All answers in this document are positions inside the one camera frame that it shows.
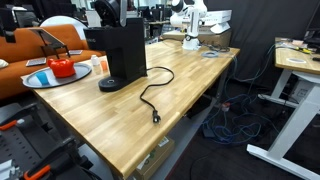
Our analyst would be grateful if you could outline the grey round tray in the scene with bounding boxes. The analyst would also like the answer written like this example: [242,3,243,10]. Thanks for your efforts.
[21,62,93,90]

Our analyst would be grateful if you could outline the black curtain backdrop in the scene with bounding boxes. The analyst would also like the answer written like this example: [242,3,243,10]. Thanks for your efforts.
[203,0,320,92]

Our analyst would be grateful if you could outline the white salt shaker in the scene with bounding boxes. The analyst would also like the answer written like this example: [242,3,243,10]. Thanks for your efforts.
[90,54,101,67]

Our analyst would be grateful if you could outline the black coffee machine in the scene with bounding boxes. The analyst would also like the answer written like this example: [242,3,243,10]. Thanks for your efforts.
[83,0,148,93]

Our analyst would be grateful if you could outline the cardboard box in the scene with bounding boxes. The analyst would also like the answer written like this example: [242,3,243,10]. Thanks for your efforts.
[132,135,176,180]

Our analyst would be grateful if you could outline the black monitor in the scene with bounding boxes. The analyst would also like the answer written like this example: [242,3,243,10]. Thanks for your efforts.
[303,9,320,50]

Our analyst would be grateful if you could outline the blue floor cables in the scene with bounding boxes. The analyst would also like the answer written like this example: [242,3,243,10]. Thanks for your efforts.
[202,43,280,146]

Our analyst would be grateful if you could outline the orange sofa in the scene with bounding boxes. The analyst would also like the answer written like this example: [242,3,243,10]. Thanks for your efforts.
[0,23,107,101]

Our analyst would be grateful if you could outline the white round chair back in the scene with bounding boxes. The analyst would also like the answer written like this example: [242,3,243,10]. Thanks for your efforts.
[38,15,86,29]

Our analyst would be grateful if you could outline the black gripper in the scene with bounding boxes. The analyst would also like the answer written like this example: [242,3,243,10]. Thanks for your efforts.
[0,27,16,44]

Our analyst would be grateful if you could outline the black equipment cart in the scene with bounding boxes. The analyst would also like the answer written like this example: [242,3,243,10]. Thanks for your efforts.
[0,102,103,180]

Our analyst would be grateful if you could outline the black folding stand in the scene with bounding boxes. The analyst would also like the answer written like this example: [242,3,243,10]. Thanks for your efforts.
[27,27,72,60]

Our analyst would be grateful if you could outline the wooden desk with white legs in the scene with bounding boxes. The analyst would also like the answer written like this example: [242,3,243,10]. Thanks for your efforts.
[246,36,320,180]

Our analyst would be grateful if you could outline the black power cord with plug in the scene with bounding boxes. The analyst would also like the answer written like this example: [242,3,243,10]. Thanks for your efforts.
[139,66,175,125]

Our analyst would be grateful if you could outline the small orange cup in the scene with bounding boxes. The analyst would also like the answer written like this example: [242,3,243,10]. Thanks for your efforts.
[100,59,109,72]

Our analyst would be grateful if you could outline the stack of white boxes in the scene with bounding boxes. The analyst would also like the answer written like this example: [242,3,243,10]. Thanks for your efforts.
[201,9,233,35]

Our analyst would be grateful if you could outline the dark flat tablet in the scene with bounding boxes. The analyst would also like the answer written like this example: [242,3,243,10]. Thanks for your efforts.
[25,57,48,68]
[67,49,84,57]

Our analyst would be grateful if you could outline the white tape roll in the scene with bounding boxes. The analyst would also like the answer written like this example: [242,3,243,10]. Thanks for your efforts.
[285,57,308,65]

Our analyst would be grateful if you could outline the blue plastic cup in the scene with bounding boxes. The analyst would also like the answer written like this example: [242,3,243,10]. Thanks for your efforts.
[35,70,50,86]

